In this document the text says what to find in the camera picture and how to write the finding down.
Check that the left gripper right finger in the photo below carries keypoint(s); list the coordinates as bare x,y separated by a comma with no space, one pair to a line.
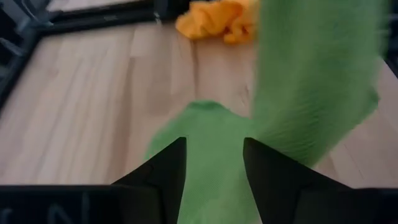
273,183

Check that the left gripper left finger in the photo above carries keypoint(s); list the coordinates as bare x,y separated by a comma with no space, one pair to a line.
161,180

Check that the green microfiber towel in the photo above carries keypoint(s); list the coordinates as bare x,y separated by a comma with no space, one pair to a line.
311,77

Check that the orange microfiber towel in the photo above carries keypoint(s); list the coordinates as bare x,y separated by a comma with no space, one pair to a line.
217,18

